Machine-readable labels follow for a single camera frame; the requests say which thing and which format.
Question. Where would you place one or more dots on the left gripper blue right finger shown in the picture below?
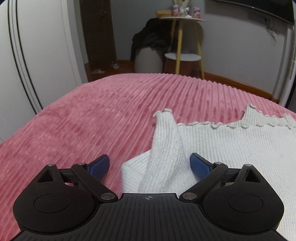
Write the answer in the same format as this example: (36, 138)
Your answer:
(202, 168)

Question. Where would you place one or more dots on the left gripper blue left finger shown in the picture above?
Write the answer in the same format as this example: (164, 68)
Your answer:
(97, 168)

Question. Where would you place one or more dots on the white knit sweater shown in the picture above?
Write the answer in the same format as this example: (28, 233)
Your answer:
(267, 142)

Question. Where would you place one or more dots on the black clothes pile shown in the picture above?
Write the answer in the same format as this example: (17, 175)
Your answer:
(156, 34)

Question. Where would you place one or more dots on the pink ribbed bed blanket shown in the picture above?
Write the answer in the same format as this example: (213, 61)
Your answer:
(112, 116)

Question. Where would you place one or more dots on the white round laundry bin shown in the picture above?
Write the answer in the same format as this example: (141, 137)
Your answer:
(148, 60)

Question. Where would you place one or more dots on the white wardrobe door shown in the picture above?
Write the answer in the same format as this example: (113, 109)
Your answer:
(43, 58)

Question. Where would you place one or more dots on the round yellow-legged side table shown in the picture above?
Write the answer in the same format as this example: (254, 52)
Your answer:
(182, 28)

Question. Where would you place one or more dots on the dark wooden door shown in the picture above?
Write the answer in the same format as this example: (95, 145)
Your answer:
(98, 31)

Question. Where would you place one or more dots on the right pink can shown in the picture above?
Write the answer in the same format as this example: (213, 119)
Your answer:
(197, 12)

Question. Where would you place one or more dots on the pink can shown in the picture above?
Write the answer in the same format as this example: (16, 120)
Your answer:
(197, 12)
(176, 10)

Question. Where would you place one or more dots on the small wooden box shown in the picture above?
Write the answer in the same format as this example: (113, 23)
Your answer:
(163, 13)

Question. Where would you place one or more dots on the left pink can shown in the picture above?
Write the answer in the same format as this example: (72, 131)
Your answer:
(176, 10)

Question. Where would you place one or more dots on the cream wrapped flower bouquet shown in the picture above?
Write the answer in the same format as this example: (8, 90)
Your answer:
(184, 8)

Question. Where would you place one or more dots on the wall mounted black television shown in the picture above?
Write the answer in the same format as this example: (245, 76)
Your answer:
(281, 9)

